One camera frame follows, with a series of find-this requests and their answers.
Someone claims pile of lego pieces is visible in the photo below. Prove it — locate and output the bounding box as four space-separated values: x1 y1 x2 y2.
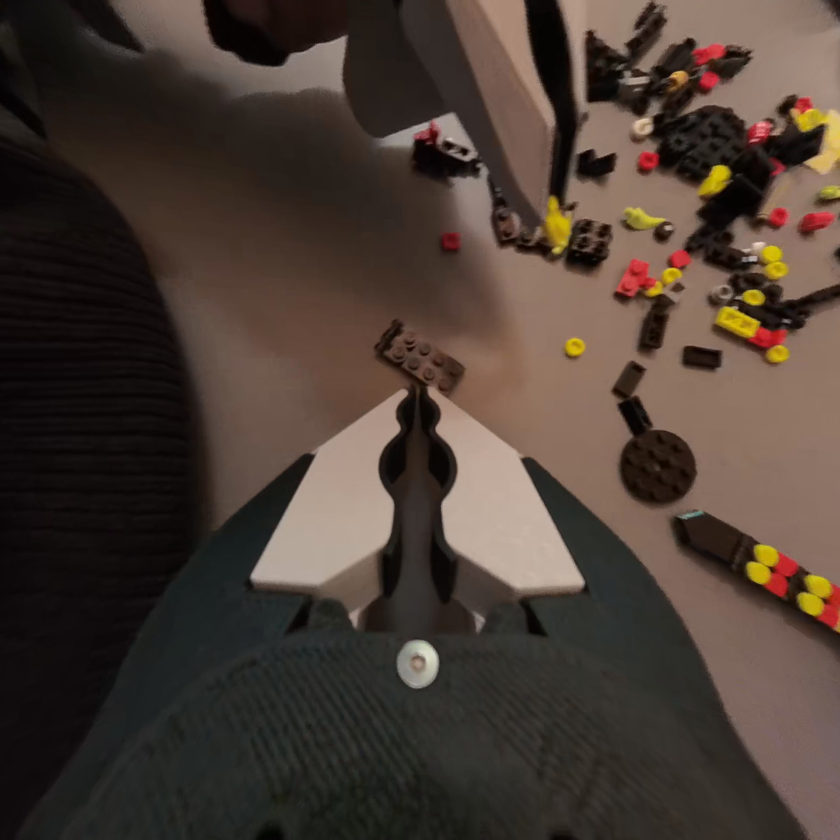
412 0 840 435

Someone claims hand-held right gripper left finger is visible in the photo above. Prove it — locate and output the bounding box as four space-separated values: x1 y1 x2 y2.
249 387 418 627

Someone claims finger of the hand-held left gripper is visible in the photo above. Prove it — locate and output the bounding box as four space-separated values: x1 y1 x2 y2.
402 0 587 228

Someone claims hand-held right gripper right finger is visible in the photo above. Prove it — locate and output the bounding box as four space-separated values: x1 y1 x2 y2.
420 387 586 631

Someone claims dark lego plate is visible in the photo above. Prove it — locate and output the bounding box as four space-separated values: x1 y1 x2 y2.
374 319 467 398

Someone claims black red yellow lego assembly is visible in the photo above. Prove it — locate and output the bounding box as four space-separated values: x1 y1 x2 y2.
675 511 840 632

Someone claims black round lego plate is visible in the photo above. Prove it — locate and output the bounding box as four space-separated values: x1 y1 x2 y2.
620 430 698 505

